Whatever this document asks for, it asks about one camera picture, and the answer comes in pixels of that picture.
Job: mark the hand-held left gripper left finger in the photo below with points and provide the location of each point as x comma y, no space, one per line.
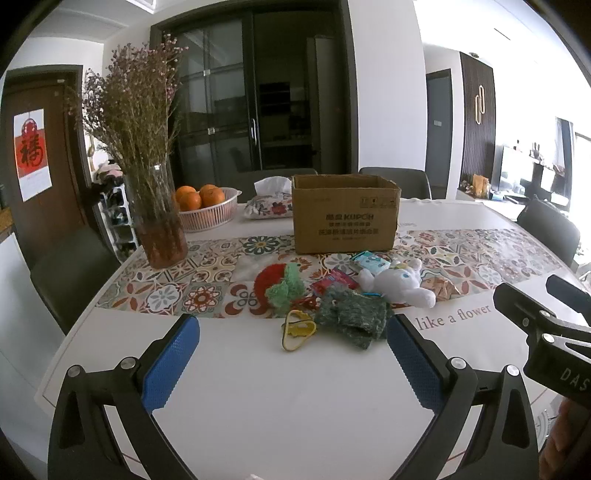
170,367

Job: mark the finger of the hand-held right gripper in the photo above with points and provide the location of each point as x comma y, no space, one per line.
519,304
568,286

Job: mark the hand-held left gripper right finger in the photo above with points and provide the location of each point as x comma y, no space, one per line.
414,367

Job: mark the green fuzzy plush cloth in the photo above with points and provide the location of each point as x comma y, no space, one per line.
353,316

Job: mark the cardboard box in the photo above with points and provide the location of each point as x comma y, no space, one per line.
344,217

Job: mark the person's right hand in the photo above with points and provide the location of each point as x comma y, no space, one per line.
572,443

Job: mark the grey dining chair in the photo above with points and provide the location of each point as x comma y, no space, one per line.
249,182
549,230
74,277
397,180

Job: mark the brown folded paper toy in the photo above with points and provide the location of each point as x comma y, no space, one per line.
441,288

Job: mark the white plush toy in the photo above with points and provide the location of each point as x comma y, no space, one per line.
399,284

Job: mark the patterned table runner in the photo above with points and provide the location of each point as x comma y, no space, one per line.
443,254

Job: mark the white tv cabinet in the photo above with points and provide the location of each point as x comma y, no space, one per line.
494,203

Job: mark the teal snack packet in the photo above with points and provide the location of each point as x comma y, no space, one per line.
369,261

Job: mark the red snack packet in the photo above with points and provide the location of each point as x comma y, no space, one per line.
333,281

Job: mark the orange box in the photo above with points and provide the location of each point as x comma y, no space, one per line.
481,187

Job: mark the clear plastic bag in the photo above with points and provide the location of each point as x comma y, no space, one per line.
249,270

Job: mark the television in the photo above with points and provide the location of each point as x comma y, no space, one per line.
508,168

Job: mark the red and green strawberry plush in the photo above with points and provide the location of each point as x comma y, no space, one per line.
279,288

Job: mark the glass vase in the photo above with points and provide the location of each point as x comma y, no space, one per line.
154,221

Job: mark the white shoe rack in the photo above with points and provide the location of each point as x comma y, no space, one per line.
117,226

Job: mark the white basket of oranges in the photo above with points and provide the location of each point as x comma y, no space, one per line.
212,214

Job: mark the pile of oranges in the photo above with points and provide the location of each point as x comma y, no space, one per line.
198,196

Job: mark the dark interior door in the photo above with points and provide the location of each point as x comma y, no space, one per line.
438,134

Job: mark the floral tissue pouch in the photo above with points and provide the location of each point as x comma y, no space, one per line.
270,206

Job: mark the pile of clothes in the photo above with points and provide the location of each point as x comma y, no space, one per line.
108,173

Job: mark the white tissue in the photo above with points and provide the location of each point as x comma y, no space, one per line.
272,186

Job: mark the dried pink flower bouquet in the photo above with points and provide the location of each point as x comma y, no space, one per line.
60,175

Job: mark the dark glass sliding door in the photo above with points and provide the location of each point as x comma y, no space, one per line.
258,92

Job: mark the dark slatted wall panel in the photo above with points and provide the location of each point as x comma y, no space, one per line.
475,138

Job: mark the gold wall ornament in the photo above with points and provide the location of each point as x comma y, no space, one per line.
479,104

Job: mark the red wall calendar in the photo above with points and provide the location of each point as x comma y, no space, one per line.
31,154

